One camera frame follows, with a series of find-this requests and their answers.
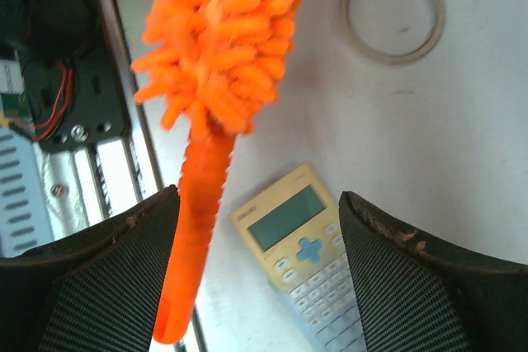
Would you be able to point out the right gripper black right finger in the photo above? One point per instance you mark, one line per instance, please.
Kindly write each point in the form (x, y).
(418, 292)

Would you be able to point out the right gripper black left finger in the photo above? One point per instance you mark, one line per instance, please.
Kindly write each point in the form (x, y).
(96, 290)

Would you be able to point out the orange microfiber duster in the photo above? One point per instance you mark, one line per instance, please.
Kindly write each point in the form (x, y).
(216, 62)

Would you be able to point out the gold scientific calculator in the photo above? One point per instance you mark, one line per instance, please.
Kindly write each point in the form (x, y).
(292, 228)

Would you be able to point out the aluminium front rail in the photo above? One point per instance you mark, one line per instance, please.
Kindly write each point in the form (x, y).
(49, 196)

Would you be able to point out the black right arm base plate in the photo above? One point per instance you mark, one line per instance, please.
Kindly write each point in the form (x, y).
(68, 71)

